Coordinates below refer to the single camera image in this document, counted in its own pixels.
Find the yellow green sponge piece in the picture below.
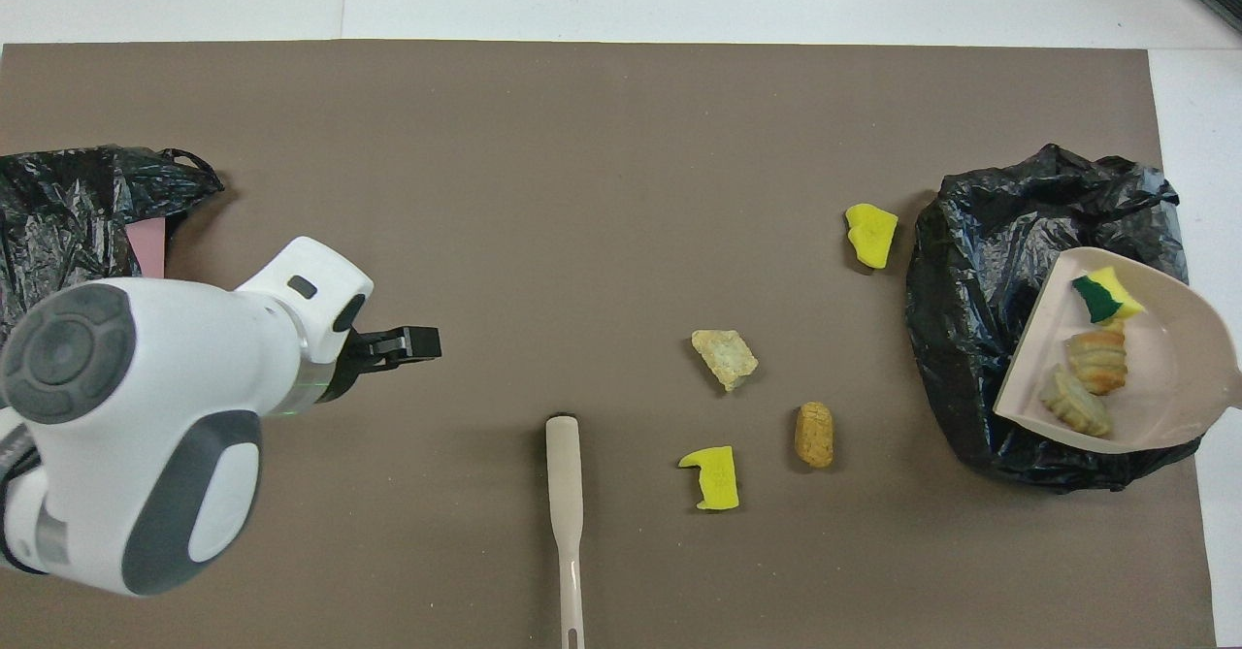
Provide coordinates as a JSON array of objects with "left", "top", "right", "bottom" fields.
[{"left": 1071, "top": 267, "right": 1146, "bottom": 325}]

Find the brown toy bread roll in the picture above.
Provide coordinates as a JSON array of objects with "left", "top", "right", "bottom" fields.
[{"left": 794, "top": 402, "right": 835, "bottom": 469}]

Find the pink bin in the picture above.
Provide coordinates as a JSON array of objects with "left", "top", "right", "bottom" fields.
[{"left": 128, "top": 218, "right": 168, "bottom": 279}]

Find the plain yellow sponge piece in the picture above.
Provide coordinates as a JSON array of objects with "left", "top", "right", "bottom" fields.
[{"left": 844, "top": 203, "right": 899, "bottom": 270}]

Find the pale toy bread chunk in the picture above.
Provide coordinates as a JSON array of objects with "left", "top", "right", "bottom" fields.
[
  {"left": 1038, "top": 365, "right": 1114, "bottom": 438},
  {"left": 691, "top": 328, "right": 760, "bottom": 393}
]

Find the toy croissant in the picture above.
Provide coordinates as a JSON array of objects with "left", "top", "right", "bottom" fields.
[{"left": 1064, "top": 329, "right": 1128, "bottom": 396}]

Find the black trash bag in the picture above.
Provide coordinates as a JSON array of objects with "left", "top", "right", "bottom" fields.
[
  {"left": 905, "top": 143, "right": 1209, "bottom": 493},
  {"left": 0, "top": 145, "right": 226, "bottom": 335}
]

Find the right black trash bag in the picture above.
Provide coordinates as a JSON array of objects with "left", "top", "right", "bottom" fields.
[{"left": 905, "top": 143, "right": 1209, "bottom": 493}]

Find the brown table mat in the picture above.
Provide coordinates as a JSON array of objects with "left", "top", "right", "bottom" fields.
[{"left": 0, "top": 40, "right": 1219, "bottom": 649}]

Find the notched yellow sponge piece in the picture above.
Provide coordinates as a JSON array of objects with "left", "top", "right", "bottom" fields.
[{"left": 677, "top": 445, "right": 740, "bottom": 512}]

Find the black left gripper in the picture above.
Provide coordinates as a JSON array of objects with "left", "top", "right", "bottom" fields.
[{"left": 325, "top": 326, "right": 443, "bottom": 406}]

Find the beige plastic dustpan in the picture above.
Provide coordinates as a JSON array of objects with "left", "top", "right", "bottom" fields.
[{"left": 993, "top": 246, "right": 1242, "bottom": 456}]

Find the beige hand brush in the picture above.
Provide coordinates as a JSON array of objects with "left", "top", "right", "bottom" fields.
[{"left": 544, "top": 413, "right": 587, "bottom": 649}]

